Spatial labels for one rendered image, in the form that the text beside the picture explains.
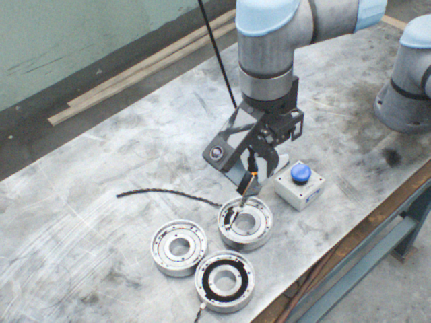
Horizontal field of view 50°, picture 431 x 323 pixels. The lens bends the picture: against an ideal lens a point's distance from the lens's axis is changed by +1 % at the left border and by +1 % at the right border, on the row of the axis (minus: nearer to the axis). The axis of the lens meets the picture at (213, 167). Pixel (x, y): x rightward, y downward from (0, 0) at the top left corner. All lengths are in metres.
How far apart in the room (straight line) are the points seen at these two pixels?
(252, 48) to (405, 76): 0.51
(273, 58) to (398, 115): 0.54
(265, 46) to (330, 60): 0.69
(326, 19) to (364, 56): 0.69
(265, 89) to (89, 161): 0.56
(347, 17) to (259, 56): 0.12
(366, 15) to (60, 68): 1.98
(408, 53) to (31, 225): 0.83
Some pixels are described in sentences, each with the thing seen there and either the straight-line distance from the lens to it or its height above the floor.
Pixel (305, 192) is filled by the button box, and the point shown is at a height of 0.85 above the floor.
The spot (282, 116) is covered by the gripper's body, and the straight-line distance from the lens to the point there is 0.72.
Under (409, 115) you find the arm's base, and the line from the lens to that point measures 1.08.
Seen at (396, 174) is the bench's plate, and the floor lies 0.80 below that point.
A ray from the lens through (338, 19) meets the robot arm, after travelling 0.62.
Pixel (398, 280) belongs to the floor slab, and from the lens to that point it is 1.82.
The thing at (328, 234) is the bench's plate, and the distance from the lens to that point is 0.91.
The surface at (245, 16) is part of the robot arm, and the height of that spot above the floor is 1.26.
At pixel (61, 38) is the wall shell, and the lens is 2.40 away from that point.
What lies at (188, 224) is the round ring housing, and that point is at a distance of 0.88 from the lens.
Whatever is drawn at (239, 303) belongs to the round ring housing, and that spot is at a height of 0.84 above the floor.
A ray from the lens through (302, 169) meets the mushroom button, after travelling 0.90.
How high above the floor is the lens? 1.57
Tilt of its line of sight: 51 degrees down
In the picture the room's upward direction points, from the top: 7 degrees counter-clockwise
